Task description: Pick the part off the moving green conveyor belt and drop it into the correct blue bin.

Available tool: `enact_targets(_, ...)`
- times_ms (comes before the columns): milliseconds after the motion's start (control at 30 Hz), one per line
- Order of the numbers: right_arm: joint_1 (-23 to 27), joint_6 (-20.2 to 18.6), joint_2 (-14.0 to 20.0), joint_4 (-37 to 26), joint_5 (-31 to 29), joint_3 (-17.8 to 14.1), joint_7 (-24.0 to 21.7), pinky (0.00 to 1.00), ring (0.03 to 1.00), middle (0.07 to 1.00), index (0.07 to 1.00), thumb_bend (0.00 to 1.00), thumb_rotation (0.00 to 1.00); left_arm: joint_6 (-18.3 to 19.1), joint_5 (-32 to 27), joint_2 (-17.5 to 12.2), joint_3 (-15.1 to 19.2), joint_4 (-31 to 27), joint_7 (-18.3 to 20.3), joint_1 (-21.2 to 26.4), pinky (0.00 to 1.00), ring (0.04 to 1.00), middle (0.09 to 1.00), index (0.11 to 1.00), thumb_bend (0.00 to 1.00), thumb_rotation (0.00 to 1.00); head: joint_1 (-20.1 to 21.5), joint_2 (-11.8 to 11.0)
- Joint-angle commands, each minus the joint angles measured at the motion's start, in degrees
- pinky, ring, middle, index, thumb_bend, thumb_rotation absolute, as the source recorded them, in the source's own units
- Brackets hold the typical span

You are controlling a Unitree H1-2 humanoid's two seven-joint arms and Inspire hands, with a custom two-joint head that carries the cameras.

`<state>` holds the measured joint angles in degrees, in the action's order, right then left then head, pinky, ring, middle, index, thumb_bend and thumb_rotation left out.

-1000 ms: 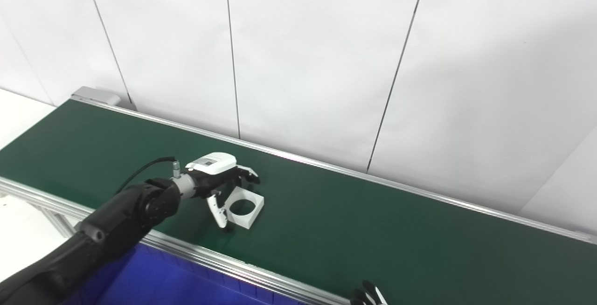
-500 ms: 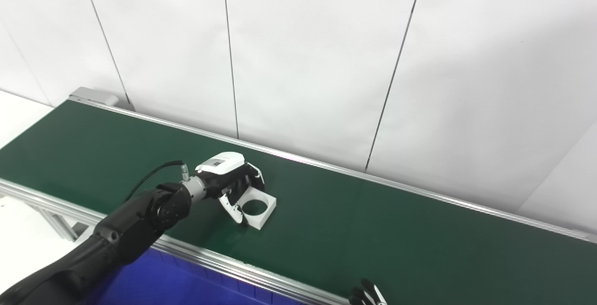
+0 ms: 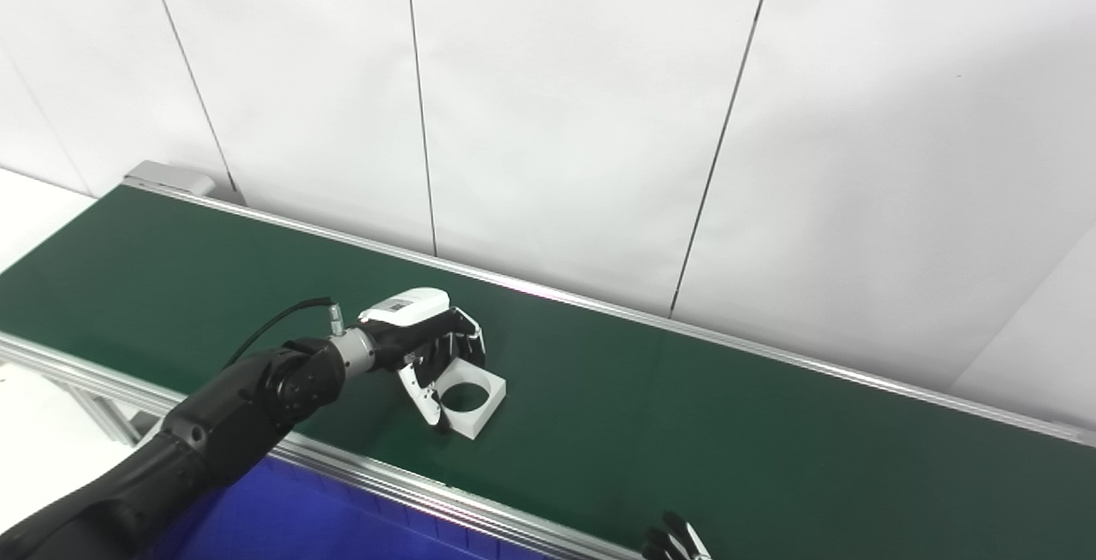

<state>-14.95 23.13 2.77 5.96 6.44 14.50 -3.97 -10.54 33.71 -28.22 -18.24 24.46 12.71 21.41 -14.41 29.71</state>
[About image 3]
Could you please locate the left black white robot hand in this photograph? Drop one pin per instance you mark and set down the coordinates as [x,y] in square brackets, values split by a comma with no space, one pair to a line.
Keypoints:
[402,342]

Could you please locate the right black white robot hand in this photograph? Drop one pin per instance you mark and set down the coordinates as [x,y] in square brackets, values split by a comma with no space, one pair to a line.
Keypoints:
[676,543]

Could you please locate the white square part round hole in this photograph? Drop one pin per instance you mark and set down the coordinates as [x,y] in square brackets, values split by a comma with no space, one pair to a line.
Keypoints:
[488,406]

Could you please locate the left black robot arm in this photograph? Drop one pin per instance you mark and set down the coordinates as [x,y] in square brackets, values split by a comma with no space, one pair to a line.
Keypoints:
[214,431]

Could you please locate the green conveyor belt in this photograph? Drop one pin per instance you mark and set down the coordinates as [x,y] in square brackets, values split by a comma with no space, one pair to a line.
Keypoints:
[685,423]
[360,466]

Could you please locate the blue plastic bin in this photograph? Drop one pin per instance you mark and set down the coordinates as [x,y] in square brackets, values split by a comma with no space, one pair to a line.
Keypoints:
[325,517]

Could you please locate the grey conveyor end housing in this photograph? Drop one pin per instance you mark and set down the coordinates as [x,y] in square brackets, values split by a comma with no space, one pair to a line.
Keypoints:
[167,176]

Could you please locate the aluminium conveyor leg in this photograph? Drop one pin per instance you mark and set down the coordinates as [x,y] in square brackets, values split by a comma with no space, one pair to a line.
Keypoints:
[111,414]

